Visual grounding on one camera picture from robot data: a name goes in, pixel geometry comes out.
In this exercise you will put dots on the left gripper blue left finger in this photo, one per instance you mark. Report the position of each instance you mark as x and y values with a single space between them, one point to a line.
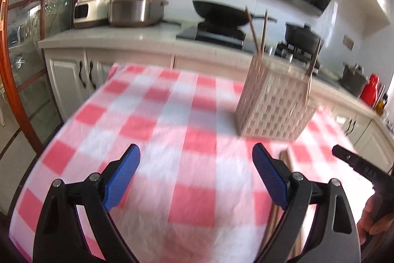
99 196

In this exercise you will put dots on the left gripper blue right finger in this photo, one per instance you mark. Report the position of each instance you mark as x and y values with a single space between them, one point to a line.
290 191

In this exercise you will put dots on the white small kitchen appliance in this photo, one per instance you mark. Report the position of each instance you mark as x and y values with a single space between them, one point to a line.
90 13

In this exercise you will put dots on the oil bottle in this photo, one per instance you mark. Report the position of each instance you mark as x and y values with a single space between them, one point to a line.
380 106

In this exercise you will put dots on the white perforated utensil basket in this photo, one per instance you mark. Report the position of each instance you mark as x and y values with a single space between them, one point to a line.
272 103

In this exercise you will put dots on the red white checkered tablecloth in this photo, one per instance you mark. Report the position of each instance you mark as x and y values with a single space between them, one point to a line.
196 195

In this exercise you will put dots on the red thermos jug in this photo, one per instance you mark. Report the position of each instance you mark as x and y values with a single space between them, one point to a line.
369 93

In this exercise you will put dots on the steel vacuum flask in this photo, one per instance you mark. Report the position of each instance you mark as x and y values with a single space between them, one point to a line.
381 90

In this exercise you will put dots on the dark grey stock pot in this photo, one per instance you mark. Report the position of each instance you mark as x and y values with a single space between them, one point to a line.
353 79

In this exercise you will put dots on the white lower cabinets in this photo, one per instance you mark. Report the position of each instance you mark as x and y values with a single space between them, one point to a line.
75 73

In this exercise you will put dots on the black lidded casserole pot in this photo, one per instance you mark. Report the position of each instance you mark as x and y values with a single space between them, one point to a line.
302 37

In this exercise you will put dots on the black glass gas stove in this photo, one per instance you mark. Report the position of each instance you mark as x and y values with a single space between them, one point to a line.
236 39

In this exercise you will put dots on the black wok pan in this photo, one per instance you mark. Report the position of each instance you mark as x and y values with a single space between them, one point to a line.
219 14

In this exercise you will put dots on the red wooden glass door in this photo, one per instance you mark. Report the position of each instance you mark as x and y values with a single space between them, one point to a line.
24 75

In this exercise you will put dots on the wall power outlet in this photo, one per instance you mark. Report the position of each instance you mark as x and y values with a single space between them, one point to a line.
348 42

